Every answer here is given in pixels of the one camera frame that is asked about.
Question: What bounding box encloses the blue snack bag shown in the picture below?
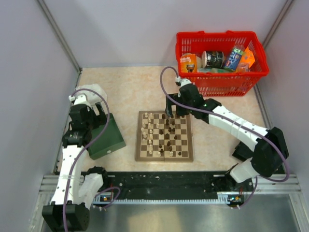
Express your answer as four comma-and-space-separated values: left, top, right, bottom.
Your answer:
223, 45, 244, 72

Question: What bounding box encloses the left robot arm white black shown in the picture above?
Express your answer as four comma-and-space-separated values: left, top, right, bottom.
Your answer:
42, 94, 110, 232

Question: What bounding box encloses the orange razor package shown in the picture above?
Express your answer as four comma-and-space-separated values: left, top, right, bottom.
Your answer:
180, 53, 197, 73

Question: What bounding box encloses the red plastic basket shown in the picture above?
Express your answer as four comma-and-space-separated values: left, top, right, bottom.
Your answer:
175, 30, 269, 96

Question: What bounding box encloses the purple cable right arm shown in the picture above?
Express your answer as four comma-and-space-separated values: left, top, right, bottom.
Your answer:
160, 66, 290, 210

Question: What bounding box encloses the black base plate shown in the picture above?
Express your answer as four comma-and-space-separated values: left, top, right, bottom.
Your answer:
79, 171, 247, 200

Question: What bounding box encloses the orange snack package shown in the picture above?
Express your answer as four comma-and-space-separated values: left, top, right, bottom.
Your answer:
236, 47, 255, 73

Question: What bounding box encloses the black cup noodle container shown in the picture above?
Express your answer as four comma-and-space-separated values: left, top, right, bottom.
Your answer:
201, 51, 225, 68

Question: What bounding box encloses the black plastic tray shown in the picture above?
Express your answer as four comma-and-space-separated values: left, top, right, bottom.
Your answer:
232, 142, 253, 162

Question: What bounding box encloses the wooden chess board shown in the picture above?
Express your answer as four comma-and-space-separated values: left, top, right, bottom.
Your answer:
135, 111, 194, 162

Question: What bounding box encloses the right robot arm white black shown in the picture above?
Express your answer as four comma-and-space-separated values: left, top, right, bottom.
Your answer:
166, 77, 289, 191

